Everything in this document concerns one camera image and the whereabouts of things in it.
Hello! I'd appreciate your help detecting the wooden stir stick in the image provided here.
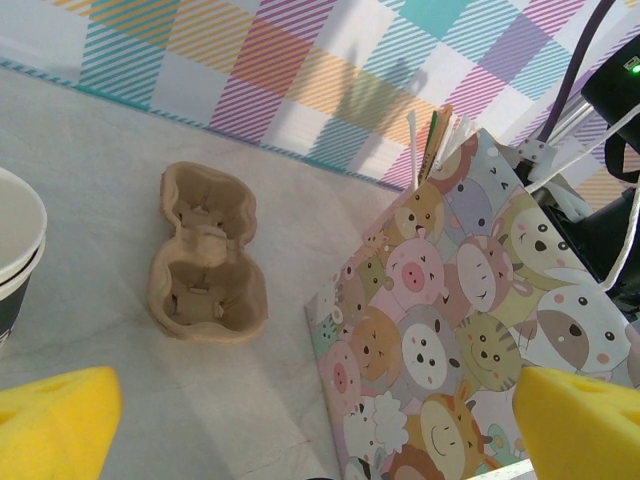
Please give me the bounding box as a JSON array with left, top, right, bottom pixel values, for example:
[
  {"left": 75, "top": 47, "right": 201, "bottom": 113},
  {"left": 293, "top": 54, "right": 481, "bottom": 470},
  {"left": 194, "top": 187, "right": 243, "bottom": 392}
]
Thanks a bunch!
[{"left": 423, "top": 103, "right": 454, "bottom": 176}]

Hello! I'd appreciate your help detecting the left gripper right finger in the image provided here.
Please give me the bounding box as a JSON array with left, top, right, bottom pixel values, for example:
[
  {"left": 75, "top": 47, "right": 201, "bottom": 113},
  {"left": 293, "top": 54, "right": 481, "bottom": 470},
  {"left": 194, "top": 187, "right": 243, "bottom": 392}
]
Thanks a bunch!
[{"left": 514, "top": 366, "right": 640, "bottom": 480}]

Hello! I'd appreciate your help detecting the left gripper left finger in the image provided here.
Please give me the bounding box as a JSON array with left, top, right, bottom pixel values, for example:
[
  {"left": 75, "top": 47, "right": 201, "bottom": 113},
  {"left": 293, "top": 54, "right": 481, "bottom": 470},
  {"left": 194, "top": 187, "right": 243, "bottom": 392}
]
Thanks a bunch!
[{"left": 0, "top": 366, "right": 124, "bottom": 480}]

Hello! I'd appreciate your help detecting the white wrapped straw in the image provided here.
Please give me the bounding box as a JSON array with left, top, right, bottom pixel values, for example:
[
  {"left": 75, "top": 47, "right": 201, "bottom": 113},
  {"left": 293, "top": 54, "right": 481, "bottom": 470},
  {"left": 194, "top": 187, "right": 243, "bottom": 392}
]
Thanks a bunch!
[
  {"left": 406, "top": 110, "right": 422, "bottom": 190},
  {"left": 446, "top": 115, "right": 474, "bottom": 157}
]

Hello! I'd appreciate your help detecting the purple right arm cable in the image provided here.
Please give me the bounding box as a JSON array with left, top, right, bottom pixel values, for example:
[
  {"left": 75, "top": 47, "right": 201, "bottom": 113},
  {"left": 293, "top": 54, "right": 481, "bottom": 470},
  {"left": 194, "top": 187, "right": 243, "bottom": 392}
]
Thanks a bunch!
[{"left": 539, "top": 0, "right": 617, "bottom": 141}]

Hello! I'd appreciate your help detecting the cartoon animal print paper bag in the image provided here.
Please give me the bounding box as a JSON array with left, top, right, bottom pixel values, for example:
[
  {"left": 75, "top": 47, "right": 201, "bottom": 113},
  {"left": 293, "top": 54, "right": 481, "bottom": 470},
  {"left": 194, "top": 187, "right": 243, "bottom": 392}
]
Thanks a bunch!
[{"left": 304, "top": 107, "right": 640, "bottom": 480}]

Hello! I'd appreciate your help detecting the paper coffee cup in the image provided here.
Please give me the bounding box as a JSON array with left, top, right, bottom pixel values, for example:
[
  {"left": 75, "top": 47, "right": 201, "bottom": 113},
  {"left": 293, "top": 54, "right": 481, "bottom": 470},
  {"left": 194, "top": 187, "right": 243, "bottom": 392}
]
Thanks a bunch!
[{"left": 0, "top": 167, "right": 49, "bottom": 359}]

